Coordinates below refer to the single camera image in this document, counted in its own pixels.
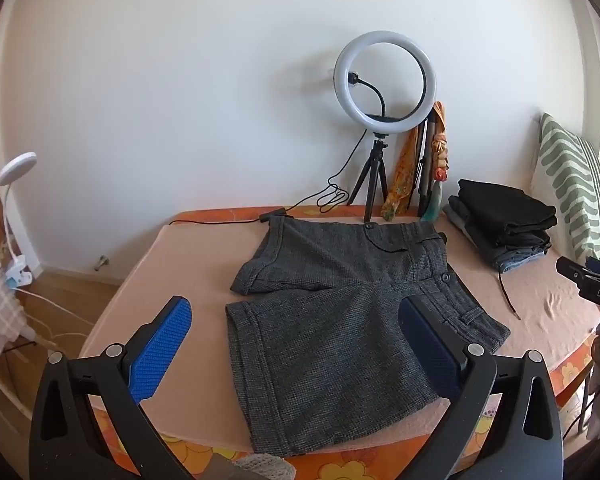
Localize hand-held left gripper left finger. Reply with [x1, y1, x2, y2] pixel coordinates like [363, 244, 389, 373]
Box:
[28, 296, 195, 480]

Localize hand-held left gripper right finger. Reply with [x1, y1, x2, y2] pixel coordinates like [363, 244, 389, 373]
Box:
[398, 296, 565, 480]

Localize dark grey short pants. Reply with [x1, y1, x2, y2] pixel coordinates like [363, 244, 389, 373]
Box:
[225, 215, 512, 458]

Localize folded blue jeans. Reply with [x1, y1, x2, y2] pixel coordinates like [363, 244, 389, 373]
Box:
[480, 240, 551, 273]

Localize peach blanket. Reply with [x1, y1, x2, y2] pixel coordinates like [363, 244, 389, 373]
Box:
[78, 217, 600, 448]

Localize green striped pillow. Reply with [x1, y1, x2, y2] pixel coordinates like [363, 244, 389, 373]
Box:
[530, 112, 600, 266]

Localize orange floral bed sheet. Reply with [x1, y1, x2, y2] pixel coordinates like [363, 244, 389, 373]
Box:
[87, 205, 600, 480]

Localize grey knit cloth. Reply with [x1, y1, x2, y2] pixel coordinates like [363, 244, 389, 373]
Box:
[235, 452, 298, 480]

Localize orange patterned scarf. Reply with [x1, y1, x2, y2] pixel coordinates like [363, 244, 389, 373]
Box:
[382, 125, 421, 222]

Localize folded silver tripod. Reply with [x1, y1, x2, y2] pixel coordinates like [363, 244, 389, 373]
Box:
[415, 112, 438, 218]

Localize black mini tripod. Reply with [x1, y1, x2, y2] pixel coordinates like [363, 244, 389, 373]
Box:
[347, 132, 388, 223]

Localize white clip lamp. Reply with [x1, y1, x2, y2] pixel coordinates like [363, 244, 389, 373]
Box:
[0, 151, 43, 291]

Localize black gooseneck phone holder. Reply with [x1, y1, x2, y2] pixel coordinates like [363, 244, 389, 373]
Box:
[347, 72, 388, 121]

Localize brown cord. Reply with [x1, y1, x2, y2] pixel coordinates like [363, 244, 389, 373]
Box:
[497, 270, 522, 321]

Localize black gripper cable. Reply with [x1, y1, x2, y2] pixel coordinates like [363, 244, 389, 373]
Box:
[562, 360, 600, 433]

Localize white cable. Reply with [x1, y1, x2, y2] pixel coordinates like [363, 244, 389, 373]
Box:
[14, 287, 100, 341]

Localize black ring light cable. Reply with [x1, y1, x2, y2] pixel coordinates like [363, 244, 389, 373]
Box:
[169, 129, 371, 226]

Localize white ring light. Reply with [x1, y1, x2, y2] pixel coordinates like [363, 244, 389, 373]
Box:
[334, 31, 437, 132]

